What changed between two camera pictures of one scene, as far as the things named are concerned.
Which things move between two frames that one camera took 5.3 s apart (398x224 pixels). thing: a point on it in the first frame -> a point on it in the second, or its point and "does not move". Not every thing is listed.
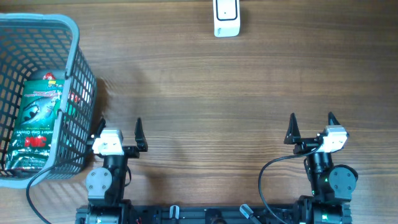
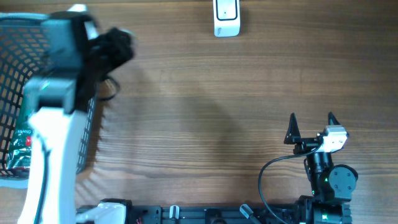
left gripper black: [133, 152] -> [119, 50]
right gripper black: [293, 137] does not move
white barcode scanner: [226, 16] does not move
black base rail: [213, 215] does not move
